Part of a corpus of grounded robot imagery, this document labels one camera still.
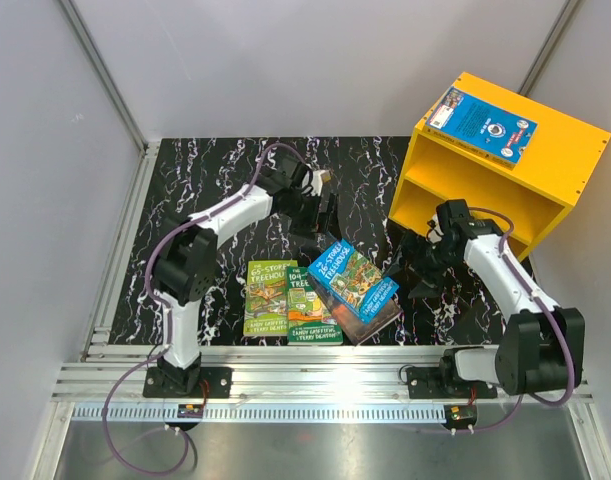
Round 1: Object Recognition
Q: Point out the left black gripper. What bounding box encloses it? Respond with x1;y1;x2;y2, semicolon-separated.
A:
284;191;341;242

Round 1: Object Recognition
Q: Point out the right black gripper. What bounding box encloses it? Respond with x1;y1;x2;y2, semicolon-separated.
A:
381;229;460;299

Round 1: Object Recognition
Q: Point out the blue 26-storey treehouse book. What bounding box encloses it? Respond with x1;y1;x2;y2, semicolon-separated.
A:
308;240;399;324

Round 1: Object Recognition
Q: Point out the dark tale of two cities book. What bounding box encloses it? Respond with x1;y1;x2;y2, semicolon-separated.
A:
327;298;402;345

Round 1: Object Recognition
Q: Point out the green 104-storey treehouse book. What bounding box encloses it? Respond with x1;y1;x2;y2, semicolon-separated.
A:
286;266;343;346

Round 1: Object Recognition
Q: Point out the green 65-storey treehouse book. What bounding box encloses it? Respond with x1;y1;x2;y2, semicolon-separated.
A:
243;260;298;337

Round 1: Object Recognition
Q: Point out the blue back-cover book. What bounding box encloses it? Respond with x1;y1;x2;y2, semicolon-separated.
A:
424;87;538;169

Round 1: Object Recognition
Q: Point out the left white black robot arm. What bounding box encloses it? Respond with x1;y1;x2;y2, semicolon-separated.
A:
143;150;340;398

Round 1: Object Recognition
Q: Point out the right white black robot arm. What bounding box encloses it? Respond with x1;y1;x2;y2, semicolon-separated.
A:
384;199;585;407

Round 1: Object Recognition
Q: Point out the yellow wooden shelf box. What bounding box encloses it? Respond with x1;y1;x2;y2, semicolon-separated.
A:
389;72;611;259

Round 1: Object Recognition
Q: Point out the black marble pattern mat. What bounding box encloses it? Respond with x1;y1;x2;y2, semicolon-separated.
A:
110;136;506;346

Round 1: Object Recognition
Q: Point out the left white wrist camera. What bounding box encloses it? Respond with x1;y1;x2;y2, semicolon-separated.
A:
302;170;331;197

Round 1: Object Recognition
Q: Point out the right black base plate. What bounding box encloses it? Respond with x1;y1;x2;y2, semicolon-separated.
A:
400;365;498;400

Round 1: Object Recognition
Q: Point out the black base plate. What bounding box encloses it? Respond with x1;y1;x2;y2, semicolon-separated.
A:
400;365;498;400
142;367;233;399

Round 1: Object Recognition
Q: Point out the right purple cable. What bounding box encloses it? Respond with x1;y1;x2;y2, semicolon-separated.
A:
464;207;576;431

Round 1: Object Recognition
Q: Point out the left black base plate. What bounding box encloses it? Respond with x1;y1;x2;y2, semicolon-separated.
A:
142;367;233;399

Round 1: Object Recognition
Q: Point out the aluminium rail frame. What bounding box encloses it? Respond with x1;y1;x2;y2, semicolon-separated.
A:
30;140;611;479

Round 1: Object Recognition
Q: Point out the white slotted cable duct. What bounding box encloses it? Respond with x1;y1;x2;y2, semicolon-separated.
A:
73;402;446;424

